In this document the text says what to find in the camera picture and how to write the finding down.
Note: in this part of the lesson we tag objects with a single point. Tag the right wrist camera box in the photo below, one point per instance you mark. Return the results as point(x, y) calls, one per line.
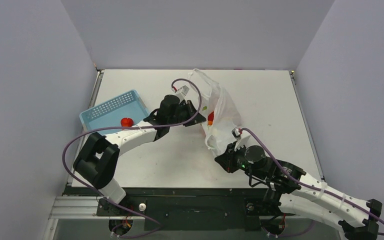
point(241, 138)

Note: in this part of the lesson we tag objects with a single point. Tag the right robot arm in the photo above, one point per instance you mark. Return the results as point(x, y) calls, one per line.
point(292, 190)

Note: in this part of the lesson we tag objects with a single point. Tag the red fake fruit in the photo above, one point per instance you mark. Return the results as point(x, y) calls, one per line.
point(126, 122)

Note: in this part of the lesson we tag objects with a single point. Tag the aluminium frame rail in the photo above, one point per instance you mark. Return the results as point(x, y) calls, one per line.
point(75, 207)

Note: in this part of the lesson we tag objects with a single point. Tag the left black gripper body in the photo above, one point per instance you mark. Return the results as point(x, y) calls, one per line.
point(181, 114)

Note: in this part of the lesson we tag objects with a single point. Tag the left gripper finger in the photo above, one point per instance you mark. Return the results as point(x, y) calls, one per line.
point(198, 119)
point(190, 109)

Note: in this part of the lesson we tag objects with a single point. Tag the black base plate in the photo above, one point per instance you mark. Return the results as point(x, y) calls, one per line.
point(201, 209)

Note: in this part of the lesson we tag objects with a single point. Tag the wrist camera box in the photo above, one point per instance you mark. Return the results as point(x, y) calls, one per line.
point(181, 92)
point(241, 138)

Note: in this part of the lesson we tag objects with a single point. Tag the blue plastic basket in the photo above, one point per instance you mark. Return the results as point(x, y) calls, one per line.
point(111, 112)

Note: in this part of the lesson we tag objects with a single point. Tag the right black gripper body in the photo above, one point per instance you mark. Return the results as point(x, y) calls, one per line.
point(229, 157)

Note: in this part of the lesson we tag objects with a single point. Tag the white plastic bag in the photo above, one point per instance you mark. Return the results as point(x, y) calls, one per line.
point(217, 106)

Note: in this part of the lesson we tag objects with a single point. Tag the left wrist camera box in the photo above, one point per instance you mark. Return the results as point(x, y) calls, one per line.
point(181, 92)

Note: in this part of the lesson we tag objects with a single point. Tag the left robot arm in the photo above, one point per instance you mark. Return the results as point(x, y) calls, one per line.
point(97, 159)

